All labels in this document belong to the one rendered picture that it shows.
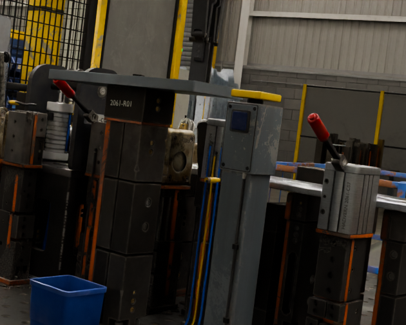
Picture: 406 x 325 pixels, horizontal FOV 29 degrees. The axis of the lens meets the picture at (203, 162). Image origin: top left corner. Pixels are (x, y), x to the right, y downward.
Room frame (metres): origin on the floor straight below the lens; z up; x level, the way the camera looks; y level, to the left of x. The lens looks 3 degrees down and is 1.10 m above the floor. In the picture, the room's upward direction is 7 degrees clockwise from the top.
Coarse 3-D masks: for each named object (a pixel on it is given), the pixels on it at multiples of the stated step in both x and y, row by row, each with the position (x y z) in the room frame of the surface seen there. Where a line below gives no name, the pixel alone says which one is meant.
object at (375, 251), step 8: (280, 168) 3.66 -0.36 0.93; (288, 168) 3.64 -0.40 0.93; (296, 168) 3.61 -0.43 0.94; (392, 176) 4.56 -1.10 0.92; (400, 176) 4.54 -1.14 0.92; (384, 184) 3.39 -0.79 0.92; (392, 184) 3.37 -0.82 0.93; (400, 184) 3.35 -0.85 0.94; (280, 192) 4.04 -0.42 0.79; (400, 192) 3.35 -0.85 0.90; (376, 248) 4.26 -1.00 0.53; (376, 256) 4.08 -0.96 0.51; (376, 264) 3.87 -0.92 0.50; (368, 272) 3.65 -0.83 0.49; (376, 272) 3.38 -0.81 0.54
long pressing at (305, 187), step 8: (192, 168) 1.67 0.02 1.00; (272, 176) 1.73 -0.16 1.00; (272, 184) 1.54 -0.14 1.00; (280, 184) 1.53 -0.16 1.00; (288, 184) 1.52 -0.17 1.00; (296, 184) 1.51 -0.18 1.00; (304, 184) 1.62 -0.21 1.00; (312, 184) 1.61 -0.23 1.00; (320, 184) 1.65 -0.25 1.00; (296, 192) 1.50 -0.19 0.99; (304, 192) 1.49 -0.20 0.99; (312, 192) 1.48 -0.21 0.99; (320, 192) 1.47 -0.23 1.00; (376, 200) 1.40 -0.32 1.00; (384, 200) 1.39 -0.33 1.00; (392, 200) 1.45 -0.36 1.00; (400, 200) 1.49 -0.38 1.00; (384, 208) 1.39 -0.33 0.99; (392, 208) 1.38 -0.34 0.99; (400, 208) 1.37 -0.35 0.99
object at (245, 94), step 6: (234, 90) 1.28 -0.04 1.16; (240, 90) 1.27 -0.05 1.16; (246, 90) 1.26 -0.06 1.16; (234, 96) 1.28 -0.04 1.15; (240, 96) 1.27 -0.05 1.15; (246, 96) 1.26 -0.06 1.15; (252, 96) 1.25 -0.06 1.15; (258, 96) 1.24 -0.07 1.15; (264, 96) 1.25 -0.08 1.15; (270, 96) 1.26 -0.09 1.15; (276, 96) 1.28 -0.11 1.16; (252, 102) 1.27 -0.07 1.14; (258, 102) 1.27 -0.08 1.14
